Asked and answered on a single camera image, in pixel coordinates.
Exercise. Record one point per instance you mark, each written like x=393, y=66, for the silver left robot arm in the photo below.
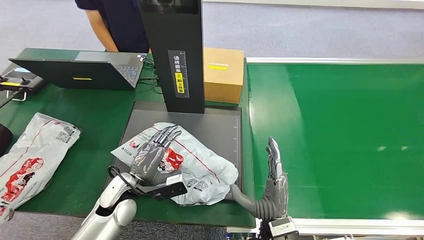
x=111, y=208

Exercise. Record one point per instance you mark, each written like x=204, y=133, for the black remote controller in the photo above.
x=23, y=82

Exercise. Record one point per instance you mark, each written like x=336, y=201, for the person's forearm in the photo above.
x=102, y=31

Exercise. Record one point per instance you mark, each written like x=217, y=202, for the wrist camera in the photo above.
x=283, y=228
x=170, y=190

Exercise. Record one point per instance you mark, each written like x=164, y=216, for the black rounded object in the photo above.
x=4, y=139

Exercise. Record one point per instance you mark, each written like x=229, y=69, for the green conveyor belt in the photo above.
x=364, y=132

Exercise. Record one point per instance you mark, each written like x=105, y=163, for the black open laptop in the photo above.
x=89, y=74

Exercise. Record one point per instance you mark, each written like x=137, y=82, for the brown cardboard box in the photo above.
x=223, y=78

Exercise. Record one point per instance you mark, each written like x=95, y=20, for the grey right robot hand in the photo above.
x=275, y=195

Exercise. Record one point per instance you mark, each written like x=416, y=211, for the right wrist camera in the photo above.
x=283, y=228

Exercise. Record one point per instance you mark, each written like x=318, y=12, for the grey mailer bag long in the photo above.
x=31, y=159

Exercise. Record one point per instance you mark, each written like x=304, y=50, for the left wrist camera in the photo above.
x=170, y=190

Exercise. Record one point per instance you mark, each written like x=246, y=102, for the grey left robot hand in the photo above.
x=149, y=159

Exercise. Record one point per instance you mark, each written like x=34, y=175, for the black inbound scanner machine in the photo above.
x=198, y=122

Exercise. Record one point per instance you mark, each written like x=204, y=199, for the person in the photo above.
x=127, y=23

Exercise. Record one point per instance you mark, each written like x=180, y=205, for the green table mat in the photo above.
x=96, y=126

